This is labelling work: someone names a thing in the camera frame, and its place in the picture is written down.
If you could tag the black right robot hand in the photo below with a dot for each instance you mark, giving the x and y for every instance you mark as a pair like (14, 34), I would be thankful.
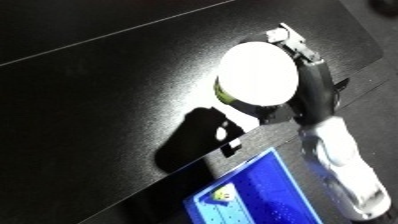
(317, 86)

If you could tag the pale right robot arm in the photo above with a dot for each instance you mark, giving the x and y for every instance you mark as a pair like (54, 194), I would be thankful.
(346, 170)

